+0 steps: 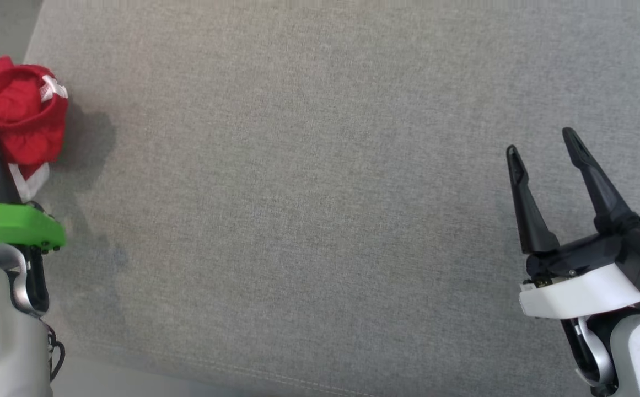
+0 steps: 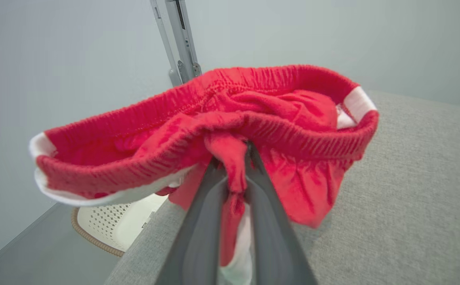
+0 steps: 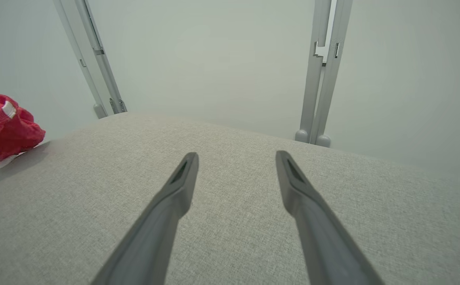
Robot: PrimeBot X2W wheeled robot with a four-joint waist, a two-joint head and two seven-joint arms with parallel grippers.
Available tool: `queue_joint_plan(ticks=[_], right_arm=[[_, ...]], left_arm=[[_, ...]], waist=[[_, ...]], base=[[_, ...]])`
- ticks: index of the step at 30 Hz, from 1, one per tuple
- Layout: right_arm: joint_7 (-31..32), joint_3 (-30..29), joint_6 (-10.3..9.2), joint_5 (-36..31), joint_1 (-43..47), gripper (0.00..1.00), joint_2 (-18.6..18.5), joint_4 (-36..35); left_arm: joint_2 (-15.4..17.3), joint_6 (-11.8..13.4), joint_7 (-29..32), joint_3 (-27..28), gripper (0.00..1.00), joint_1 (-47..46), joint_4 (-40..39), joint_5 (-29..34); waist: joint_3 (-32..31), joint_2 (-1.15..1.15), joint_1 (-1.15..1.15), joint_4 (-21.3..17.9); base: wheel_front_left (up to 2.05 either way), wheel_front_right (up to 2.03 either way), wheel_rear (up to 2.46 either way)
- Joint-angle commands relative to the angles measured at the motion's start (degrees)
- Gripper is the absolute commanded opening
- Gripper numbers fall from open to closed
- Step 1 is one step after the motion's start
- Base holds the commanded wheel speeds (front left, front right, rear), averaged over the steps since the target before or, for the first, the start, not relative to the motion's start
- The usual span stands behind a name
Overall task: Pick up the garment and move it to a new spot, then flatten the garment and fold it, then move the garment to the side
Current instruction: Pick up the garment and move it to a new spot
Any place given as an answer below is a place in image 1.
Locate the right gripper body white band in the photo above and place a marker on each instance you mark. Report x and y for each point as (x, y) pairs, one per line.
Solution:
(579, 281)

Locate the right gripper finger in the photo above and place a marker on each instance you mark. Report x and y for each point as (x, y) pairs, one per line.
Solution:
(526, 209)
(598, 187)

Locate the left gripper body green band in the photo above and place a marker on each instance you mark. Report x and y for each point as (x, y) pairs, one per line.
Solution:
(11, 226)

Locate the red white elastic shorts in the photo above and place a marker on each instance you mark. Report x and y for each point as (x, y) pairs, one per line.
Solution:
(16, 121)

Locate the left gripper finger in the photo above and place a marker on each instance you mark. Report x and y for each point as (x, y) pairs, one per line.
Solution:
(1, 176)

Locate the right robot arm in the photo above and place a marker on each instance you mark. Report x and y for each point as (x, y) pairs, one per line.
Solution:
(634, 353)

